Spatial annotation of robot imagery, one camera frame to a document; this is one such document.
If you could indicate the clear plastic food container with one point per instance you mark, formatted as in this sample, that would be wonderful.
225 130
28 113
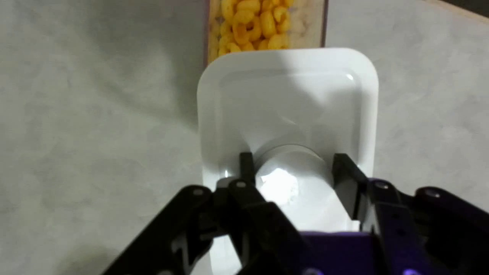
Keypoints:
315 24

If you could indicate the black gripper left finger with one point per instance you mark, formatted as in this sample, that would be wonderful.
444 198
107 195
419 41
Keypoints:
230 238

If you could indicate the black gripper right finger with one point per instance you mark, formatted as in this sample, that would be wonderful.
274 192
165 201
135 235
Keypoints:
422 234

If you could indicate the white lid with round button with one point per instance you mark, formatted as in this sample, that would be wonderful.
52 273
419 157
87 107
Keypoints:
285 96

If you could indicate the clear container with yellow snacks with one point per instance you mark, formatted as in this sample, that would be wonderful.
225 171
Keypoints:
254 24

